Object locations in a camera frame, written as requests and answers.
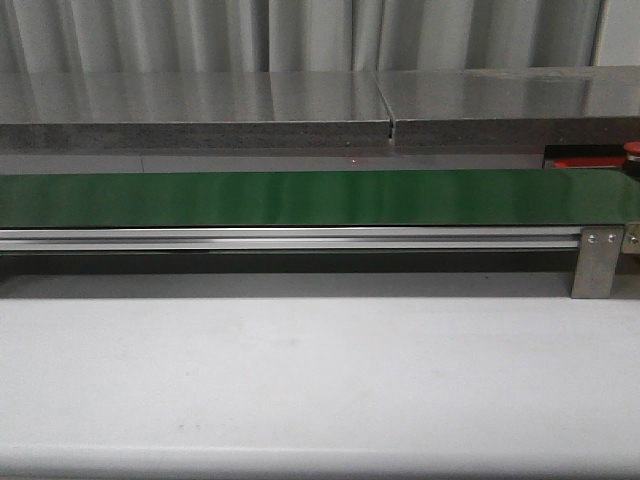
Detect steel conveyor support bracket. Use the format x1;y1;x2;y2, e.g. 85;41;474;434
571;226;624;299

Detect grey pleated curtain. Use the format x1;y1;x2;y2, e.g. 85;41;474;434
1;1;604;73

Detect right stainless steel table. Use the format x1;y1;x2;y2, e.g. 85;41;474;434
377;66;639;147

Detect stainless steel table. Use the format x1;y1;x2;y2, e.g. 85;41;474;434
377;66;639;147
1;72;391;152

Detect aluminium conveyor side rail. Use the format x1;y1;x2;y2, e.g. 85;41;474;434
1;226;581;254

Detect green conveyor belt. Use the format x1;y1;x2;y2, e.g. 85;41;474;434
1;169;639;228

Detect small steel end bracket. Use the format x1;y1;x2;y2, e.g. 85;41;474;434
621;222;640;256

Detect red bin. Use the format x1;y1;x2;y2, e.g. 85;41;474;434
544;156;627;170

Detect left stainless steel table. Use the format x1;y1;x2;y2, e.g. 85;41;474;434
1;72;391;152

